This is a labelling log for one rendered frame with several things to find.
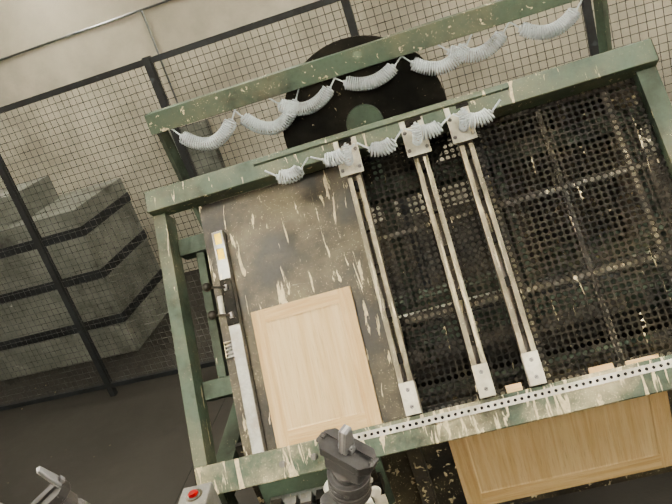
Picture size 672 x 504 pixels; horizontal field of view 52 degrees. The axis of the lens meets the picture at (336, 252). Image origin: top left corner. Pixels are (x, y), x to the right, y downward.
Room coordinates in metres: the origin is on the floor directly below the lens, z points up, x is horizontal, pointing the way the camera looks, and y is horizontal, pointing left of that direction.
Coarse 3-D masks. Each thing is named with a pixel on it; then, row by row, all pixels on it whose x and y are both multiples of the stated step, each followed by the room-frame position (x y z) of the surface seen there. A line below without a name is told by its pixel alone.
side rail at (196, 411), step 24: (168, 216) 3.03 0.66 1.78; (168, 240) 2.93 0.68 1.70; (168, 264) 2.88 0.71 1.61; (168, 288) 2.82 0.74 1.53; (192, 336) 2.75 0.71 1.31; (192, 360) 2.65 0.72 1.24; (192, 384) 2.57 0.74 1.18; (192, 408) 2.52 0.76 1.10; (192, 432) 2.47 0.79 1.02; (192, 456) 2.42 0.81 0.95
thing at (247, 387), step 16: (224, 240) 2.87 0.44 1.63; (224, 272) 2.79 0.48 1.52; (240, 320) 2.68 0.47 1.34; (240, 336) 2.62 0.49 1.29; (240, 352) 2.59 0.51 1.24; (240, 368) 2.55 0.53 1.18; (240, 384) 2.52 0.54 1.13; (256, 400) 2.49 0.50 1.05; (256, 416) 2.43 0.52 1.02; (256, 432) 2.40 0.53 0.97; (256, 448) 2.37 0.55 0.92
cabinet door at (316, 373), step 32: (256, 320) 2.66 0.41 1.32; (288, 320) 2.62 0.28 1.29; (320, 320) 2.58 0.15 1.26; (352, 320) 2.54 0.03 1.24; (288, 352) 2.55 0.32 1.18; (320, 352) 2.51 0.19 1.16; (352, 352) 2.47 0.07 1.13; (288, 384) 2.48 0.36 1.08; (320, 384) 2.45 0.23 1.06; (352, 384) 2.41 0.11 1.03; (288, 416) 2.42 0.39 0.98; (320, 416) 2.38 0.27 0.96; (352, 416) 2.34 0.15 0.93
